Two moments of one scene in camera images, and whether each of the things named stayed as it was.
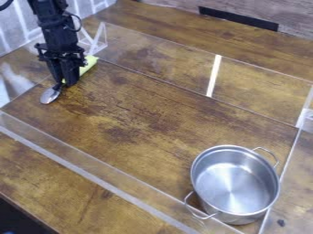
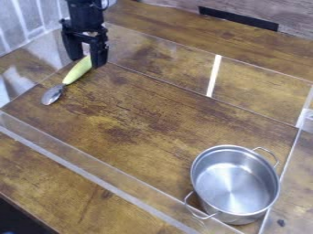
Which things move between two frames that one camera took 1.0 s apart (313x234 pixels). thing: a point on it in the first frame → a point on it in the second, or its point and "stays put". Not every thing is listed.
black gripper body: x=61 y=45 → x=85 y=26
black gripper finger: x=70 y=69 → x=100 y=50
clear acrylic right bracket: x=306 y=122 stays put
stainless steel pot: x=235 y=182 stays put
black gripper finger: x=57 y=69 → x=74 y=42
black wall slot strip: x=240 y=18 stays put
